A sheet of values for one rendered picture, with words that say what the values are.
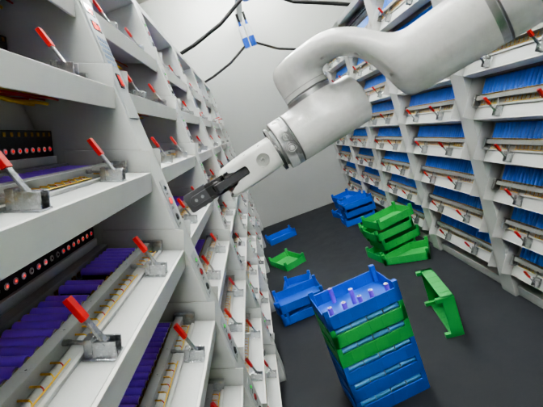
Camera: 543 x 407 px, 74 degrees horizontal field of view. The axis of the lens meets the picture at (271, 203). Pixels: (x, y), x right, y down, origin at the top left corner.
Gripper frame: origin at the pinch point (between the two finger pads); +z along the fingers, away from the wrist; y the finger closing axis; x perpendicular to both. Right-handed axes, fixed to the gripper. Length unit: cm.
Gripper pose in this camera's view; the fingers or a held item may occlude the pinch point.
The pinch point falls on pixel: (198, 198)
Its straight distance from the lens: 61.7
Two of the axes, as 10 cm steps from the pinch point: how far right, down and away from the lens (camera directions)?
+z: -8.5, 5.3, 0.3
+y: -0.7, -1.7, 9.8
